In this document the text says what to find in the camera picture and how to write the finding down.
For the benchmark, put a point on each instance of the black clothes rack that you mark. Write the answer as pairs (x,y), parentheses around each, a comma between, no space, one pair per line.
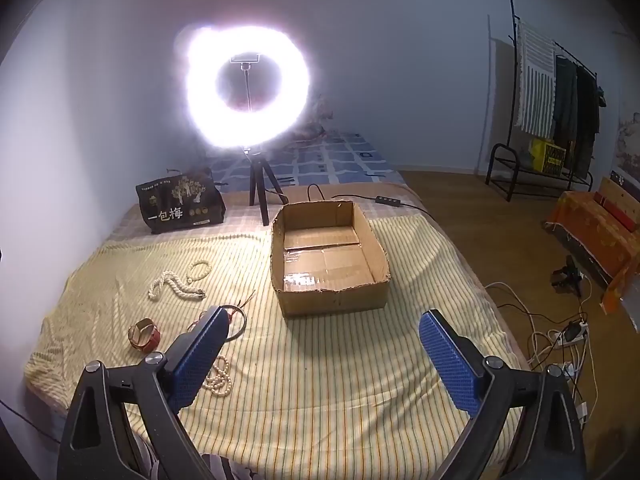
(510,166)

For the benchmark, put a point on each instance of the yellow striped bed cloth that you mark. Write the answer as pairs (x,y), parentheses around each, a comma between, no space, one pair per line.
(349,396)

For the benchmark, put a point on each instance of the open cardboard box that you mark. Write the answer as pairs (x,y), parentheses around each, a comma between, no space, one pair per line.
(325,259)

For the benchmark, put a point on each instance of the bright ring light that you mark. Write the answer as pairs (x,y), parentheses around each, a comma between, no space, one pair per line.
(234,108)

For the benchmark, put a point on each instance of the phone holder clamp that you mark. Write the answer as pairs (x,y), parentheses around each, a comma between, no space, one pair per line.
(245,60)

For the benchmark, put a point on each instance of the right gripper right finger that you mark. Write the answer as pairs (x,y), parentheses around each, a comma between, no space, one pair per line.
(547,443)

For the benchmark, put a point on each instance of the blue white patterned quilt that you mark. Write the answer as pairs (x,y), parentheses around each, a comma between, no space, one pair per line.
(332,158)

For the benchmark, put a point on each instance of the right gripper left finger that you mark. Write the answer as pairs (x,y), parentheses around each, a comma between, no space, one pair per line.
(98,442)

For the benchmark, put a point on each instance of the dark hanging clothes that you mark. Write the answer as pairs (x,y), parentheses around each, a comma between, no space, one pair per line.
(578,99)

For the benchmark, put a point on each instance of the black plum snack bag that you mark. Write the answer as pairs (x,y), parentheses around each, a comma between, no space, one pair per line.
(181,202)

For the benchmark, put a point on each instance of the orange cloth covered box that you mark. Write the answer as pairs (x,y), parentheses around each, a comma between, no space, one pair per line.
(606,224)

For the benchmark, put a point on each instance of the landscape painting scroll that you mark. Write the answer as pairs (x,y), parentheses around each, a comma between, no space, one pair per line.
(628,146)

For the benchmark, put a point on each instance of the black tripod stand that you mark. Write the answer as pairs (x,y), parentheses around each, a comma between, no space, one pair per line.
(262,181)

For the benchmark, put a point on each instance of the red leather watch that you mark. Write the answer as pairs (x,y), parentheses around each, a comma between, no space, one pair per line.
(144,335)

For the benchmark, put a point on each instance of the yellow black box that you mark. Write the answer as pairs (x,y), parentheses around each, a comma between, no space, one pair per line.
(547,158)

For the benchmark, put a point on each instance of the pink checkered bed sheet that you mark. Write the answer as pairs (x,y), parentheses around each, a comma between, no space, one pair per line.
(375,199)

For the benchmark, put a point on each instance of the black device on floor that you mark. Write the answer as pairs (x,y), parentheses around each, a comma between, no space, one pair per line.
(568,279)

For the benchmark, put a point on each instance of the white striped hanging garment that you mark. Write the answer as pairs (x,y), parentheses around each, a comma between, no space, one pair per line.
(536,81)

